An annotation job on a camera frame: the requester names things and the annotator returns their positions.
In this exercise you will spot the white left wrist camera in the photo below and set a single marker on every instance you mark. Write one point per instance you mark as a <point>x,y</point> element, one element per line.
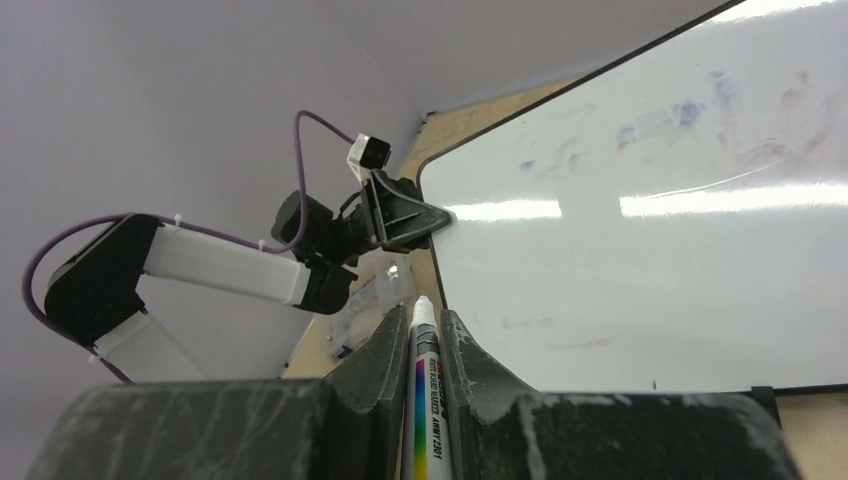
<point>367,153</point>

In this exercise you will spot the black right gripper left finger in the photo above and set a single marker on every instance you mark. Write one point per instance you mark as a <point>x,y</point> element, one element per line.
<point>345,425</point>

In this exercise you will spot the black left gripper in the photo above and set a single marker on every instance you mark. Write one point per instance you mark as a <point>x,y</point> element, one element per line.
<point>392,205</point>

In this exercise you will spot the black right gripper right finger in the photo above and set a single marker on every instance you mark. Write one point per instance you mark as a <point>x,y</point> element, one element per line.
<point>501,428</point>

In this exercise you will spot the white whiteboard marker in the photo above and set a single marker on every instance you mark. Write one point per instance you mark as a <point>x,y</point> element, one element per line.
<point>426,439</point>

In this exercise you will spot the clear plastic screw organizer box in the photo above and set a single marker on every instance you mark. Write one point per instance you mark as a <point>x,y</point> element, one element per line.
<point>391,285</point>

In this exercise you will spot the white whiteboard with black frame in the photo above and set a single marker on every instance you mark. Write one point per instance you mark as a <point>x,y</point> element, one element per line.
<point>676,223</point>

